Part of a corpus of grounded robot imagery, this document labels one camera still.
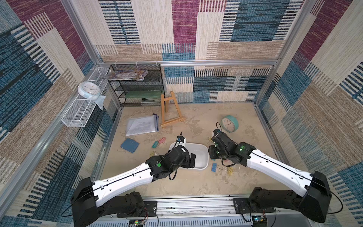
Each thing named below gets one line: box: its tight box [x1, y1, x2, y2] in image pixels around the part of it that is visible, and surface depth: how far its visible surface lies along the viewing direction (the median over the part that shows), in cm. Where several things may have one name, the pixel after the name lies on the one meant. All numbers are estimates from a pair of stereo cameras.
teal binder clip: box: [151, 140, 159, 149], surface depth 98 cm
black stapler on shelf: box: [141, 97, 161, 103], surface depth 113 cm
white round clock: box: [77, 81, 102, 100], surface depth 76 cm
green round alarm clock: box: [221, 114, 240, 134], surface depth 101 cm
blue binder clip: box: [211, 162, 217, 173], surface depth 87 cm
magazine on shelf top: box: [102, 69, 149, 81], surface depth 89 cm
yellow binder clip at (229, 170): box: [226, 166, 234, 176], surface depth 87 cm
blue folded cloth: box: [120, 138, 140, 154], surface depth 99 cm
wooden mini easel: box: [160, 90, 187, 128], surface depth 106 cm
